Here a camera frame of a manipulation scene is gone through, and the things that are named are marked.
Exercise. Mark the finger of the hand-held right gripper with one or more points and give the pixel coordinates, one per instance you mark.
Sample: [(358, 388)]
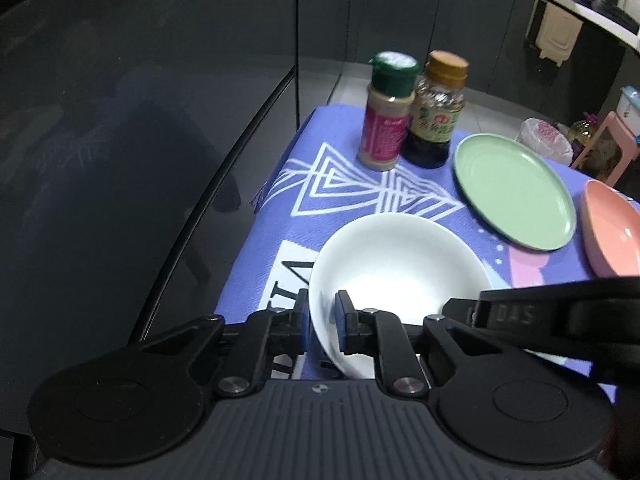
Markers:
[(460, 311)]

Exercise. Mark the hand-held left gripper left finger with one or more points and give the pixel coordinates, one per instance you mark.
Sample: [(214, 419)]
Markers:
[(302, 322)]

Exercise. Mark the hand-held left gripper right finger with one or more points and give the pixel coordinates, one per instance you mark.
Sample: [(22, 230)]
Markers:
[(342, 322)]

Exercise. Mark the white ceramic bowl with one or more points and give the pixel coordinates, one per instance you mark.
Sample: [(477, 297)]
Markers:
[(400, 260)]

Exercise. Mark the pink square plate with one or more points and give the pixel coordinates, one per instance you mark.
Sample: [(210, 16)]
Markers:
[(610, 230)]

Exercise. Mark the green round plate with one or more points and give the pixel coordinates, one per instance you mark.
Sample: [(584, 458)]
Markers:
[(515, 190)]

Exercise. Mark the purple printed tablecloth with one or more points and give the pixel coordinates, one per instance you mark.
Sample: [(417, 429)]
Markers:
[(350, 190)]

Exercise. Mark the white bin with bag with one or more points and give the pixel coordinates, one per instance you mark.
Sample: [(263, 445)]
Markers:
[(542, 140)]

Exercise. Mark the yellow oil bottle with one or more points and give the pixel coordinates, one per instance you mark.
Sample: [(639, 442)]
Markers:
[(582, 135)]

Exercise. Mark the pink stool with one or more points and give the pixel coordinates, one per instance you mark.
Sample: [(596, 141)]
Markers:
[(617, 135)]

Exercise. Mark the yellow-capped soy sauce bottle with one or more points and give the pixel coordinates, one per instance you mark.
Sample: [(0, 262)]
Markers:
[(435, 120)]

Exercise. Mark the green-capped spice bottle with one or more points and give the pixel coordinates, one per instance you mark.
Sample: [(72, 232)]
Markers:
[(385, 130)]

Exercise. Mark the white container with blue lid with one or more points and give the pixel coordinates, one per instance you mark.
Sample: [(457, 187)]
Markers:
[(629, 107)]

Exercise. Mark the beige trash bin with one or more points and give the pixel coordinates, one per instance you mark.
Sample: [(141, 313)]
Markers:
[(557, 35)]

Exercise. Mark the white kitchen countertop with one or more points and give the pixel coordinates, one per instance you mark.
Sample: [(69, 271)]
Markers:
[(575, 5)]

